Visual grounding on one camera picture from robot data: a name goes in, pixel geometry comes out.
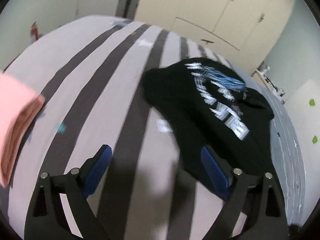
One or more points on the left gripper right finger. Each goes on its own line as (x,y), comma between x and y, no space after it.
(254,207)

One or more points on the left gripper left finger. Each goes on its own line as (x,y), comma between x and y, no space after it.
(46,218)

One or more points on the black printed t-shirt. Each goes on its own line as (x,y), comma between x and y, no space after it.
(208,104)

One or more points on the pink folded garment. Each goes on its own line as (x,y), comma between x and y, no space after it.
(19,107)

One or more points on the striped bed sheet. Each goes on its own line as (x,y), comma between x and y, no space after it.
(90,73)

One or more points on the cream wardrobe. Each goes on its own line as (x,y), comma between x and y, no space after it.
(242,31)

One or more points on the red fire extinguisher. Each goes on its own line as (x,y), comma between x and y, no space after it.
(34,32)

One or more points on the grey suitcase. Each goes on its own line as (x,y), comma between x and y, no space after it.
(127,8)

